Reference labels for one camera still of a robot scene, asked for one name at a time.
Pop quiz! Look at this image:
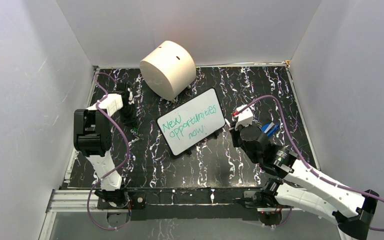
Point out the black framed whiteboard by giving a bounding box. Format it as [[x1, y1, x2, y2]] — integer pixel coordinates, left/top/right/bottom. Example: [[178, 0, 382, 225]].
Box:
[[156, 87, 226, 157]]

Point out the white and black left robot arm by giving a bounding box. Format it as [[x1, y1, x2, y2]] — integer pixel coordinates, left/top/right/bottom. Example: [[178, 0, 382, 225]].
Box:
[[73, 83, 138, 208]]

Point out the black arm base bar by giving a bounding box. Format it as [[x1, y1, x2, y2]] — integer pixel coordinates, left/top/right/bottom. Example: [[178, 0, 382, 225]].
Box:
[[93, 187, 284, 224]]

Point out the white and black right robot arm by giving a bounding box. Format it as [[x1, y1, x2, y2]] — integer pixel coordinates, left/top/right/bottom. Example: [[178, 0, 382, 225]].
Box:
[[229, 125, 378, 240]]

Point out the blue stapler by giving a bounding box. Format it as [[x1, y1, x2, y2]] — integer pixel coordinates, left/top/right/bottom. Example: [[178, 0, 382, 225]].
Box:
[[260, 122, 280, 138]]

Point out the cream cylindrical container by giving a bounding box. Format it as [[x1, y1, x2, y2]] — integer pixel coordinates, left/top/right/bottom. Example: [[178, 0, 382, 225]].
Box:
[[139, 40, 196, 101]]

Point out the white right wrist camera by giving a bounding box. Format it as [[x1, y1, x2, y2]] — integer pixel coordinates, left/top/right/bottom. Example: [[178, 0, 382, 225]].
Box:
[[233, 104, 254, 131]]

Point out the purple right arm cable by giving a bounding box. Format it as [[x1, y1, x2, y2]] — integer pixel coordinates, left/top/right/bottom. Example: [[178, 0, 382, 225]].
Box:
[[233, 95, 384, 233]]

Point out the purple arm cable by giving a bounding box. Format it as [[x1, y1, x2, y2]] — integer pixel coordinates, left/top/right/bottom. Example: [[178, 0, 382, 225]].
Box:
[[233, 95, 384, 233], [85, 72, 132, 231]]

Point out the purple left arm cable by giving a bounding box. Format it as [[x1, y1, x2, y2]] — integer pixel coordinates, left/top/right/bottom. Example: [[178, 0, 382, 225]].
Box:
[[85, 72, 132, 231]]

